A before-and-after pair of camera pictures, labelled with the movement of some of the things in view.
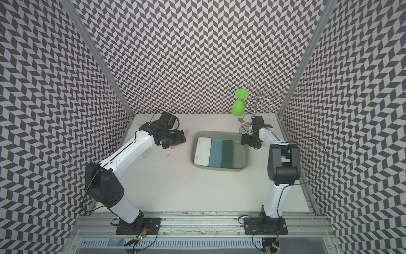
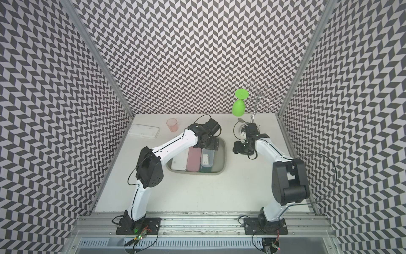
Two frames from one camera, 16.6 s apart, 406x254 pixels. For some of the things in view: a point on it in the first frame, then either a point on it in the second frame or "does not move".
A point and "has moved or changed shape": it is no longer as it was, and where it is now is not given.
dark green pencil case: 227,154 to 204,169
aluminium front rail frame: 196,233 does not move
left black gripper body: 173,138 to 210,144
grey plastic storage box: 219,151 to 220,162
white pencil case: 202,151 to 180,162
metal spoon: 241,120 does not move
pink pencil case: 186,132 has moved or changed shape
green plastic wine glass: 238,106 does not move
